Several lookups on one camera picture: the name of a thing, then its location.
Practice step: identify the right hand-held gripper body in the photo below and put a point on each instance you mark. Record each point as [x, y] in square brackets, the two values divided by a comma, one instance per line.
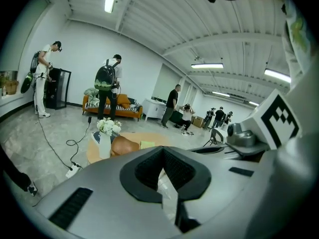
[276, 118]

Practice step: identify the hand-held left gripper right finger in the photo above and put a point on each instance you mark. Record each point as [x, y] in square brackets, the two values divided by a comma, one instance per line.
[199, 180]

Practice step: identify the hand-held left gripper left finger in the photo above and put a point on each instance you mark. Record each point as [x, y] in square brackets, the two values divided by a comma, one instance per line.
[129, 180]

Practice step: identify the round wooden coffee table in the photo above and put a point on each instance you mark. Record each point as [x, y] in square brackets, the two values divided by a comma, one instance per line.
[154, 137]

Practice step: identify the brown rounded bag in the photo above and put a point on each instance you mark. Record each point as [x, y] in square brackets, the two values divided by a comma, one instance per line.
[124, 144]

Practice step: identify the green notepad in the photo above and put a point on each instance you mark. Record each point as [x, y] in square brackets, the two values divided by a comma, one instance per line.
[147, 144]

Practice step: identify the white vase with white flowers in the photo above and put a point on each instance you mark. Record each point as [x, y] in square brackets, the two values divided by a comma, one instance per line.
[106, 143]

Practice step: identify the grey folding chair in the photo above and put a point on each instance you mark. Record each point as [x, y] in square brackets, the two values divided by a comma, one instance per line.
[216, 136]

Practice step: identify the dark blue plate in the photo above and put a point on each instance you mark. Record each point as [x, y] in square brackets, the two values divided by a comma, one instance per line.
[96, 136]

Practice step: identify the white power strip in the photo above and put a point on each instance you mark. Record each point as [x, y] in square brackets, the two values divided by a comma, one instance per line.
[72, 170]

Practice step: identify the cardboard box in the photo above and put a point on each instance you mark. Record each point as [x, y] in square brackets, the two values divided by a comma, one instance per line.
[198, 121]

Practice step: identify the dark green box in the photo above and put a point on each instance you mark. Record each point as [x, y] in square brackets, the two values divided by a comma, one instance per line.
[177, 117]

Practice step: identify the orange sofa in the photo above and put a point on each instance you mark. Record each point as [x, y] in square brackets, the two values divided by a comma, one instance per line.
[124, 108]

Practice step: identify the white sideboard cabinet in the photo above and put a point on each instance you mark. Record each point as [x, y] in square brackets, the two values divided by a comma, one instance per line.
[154, 108]

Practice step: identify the person's white printed shirt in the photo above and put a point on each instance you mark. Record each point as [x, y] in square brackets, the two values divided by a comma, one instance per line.
[296, 41]

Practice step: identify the black and green backpack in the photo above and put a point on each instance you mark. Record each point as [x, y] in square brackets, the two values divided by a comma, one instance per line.
[104, 77]

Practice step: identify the black glass cabinet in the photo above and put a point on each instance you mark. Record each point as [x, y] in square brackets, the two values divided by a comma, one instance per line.
[58, 88]

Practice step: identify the green round disc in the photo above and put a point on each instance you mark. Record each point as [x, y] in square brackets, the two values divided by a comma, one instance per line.
[27, 83]

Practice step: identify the wall shelf with plants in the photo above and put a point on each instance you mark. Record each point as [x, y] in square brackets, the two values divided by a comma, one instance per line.
[10, 83]

